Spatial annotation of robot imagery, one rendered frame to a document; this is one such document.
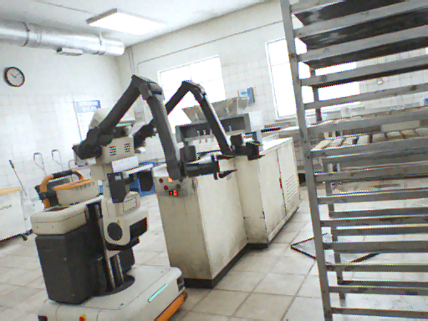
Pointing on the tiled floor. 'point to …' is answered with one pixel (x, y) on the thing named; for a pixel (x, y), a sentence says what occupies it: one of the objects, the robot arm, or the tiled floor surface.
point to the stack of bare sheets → (328, 251)
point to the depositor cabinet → (267, 192)
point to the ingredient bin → (11, 214)
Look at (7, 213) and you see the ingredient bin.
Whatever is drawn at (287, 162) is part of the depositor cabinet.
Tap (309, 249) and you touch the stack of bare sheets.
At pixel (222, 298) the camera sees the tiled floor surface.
